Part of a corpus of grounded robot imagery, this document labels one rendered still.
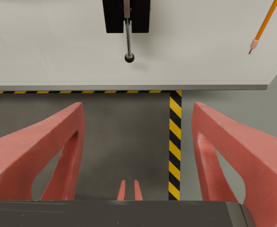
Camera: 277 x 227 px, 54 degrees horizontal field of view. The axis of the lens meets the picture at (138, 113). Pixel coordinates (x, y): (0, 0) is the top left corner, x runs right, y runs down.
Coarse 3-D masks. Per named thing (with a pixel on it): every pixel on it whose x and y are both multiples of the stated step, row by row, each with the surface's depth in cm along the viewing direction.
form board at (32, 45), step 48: (0, 0) 34; (48, 0) 34; (96, 0) 34; (192, 0) 34; (240, 0) 34; (0, 48) 41; (48, 48) 41; (96, 48) 42; (144, 48) 42; (192, 48) 42; (240, 48) 42
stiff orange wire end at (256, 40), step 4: (276, 0) 22; (272, 4) 23; (276, 4) 22; (272, 8) 23; (268, 12) 23; (272, 12) 23; (268, 16) 24; (264, 20) 24; (268, 20) 24; (264, 24) 24; (260, 28) 25; (264, 28) 25; (260, 32) 25; (256, 36) 26; (256, 40) 26; (252, 44) 27; (256, 44) 26; (252, 48) 27
